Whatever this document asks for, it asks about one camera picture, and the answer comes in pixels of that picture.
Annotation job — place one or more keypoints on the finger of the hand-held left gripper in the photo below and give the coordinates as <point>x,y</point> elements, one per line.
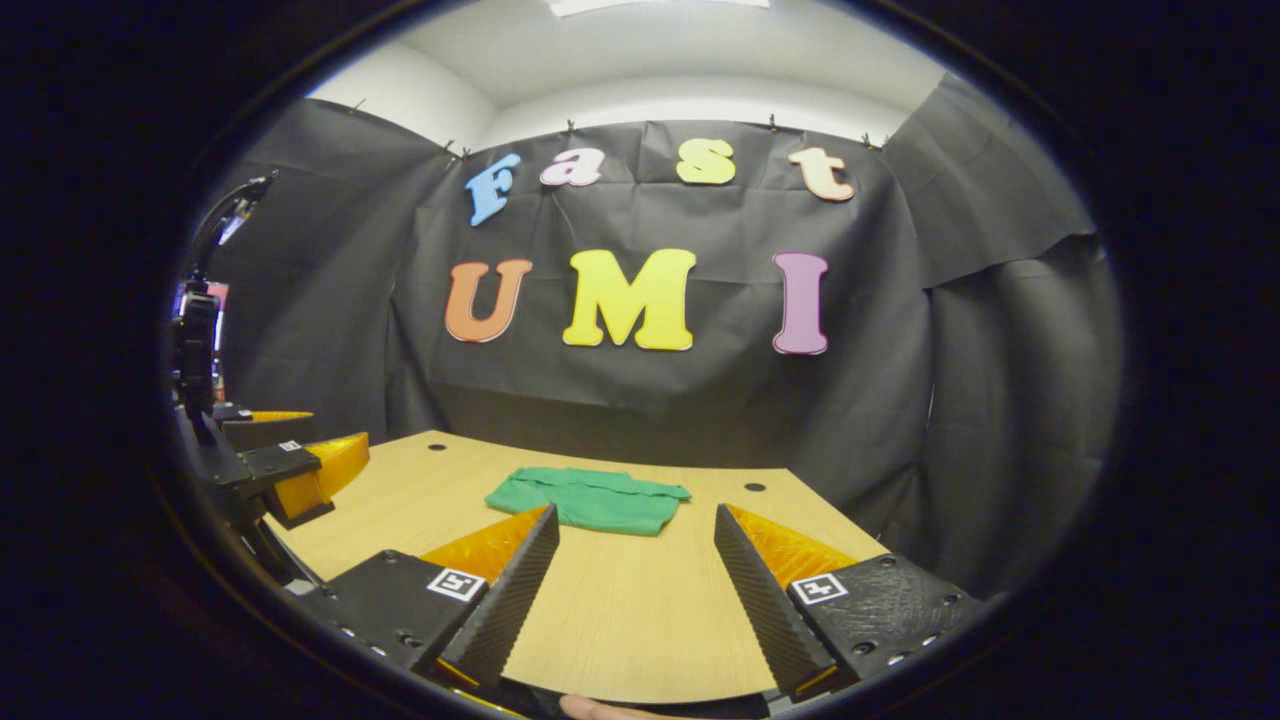
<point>280,465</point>
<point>265,432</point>

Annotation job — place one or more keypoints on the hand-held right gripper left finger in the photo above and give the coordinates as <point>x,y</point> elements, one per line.
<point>505,600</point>

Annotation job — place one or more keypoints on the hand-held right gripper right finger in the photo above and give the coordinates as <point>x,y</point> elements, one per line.
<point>765,600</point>

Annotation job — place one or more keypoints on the green T-shirt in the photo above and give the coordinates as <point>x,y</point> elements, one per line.
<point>600,505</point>

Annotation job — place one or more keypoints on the black backdrop cloth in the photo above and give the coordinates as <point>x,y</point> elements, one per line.
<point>700,420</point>

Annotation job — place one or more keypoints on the white ceiling light panel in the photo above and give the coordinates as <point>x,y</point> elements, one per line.
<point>600,5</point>

